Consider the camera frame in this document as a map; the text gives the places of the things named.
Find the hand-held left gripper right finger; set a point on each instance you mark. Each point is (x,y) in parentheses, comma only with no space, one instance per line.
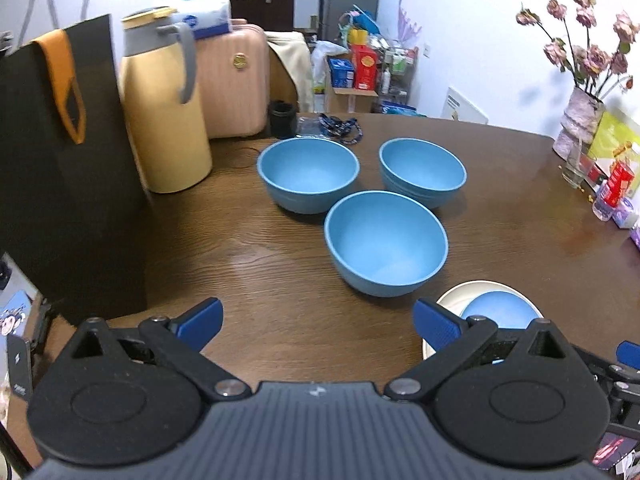
(435,329)

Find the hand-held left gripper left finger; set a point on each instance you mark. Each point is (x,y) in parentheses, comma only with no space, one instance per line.
(202,320)

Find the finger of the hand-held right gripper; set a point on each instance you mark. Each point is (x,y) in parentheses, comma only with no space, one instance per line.
(629,352)

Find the cream round plate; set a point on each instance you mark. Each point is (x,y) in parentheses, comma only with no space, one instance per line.
(452,300)

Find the blue shallow plate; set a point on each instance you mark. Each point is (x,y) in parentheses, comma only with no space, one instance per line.
(500,310)

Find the blue deep bowl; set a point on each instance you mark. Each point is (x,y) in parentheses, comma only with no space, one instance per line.
(385,245)
(307,175)
(422,172)

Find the red label plastic bottle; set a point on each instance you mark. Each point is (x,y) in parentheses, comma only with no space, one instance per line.
(617,185)

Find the red black box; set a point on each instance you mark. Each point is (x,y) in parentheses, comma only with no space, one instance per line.
(597,175)

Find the black paper bag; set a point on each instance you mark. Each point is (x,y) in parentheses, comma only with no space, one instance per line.
(65,200)

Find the cartoon printed pad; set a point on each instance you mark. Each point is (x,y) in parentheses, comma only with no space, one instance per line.
(15,315)

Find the black flat device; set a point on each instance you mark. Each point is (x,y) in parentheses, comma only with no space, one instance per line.
(20,367)

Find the clear drinking glass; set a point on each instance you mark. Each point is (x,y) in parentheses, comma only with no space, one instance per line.
(575,170)

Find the yellow thermos jug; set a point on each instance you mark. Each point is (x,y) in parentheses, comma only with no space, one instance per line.
(165,130)

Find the black cup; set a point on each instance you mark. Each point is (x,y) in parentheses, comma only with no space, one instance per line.
(282,120)

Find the green paper bag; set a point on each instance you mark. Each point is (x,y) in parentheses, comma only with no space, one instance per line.
(617,135)

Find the white board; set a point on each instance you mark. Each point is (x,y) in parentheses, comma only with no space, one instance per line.
(465,107)

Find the blue package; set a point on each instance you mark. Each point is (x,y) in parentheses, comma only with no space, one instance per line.
(397,108)

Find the pink suitcase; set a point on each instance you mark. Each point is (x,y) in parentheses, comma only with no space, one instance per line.
(235,95)

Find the pink mottled vase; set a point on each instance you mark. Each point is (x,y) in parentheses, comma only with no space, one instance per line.
(580,120)

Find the cardboard box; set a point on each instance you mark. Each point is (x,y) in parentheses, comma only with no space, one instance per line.
(350,100)

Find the wooden chair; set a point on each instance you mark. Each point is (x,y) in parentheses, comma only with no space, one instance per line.
(282,85)

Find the white bottle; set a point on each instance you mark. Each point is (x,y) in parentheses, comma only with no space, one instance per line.
(385,81)

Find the blue box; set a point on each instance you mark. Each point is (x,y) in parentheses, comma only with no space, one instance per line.
(341,72)

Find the beige coat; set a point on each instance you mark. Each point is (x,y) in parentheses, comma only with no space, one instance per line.
(297,60)

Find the dried pink flowers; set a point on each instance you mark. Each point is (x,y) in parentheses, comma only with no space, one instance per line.
(595,57)

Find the yellow box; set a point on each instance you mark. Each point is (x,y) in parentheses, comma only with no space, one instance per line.
(358,37)

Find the white blue tissue pack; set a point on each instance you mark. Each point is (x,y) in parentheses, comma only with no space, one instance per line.
(205,7)

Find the white wall switch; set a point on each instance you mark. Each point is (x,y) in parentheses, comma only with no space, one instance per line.
(427,50)

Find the purple wall decoration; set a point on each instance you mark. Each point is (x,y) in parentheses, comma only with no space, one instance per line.
(406,22)

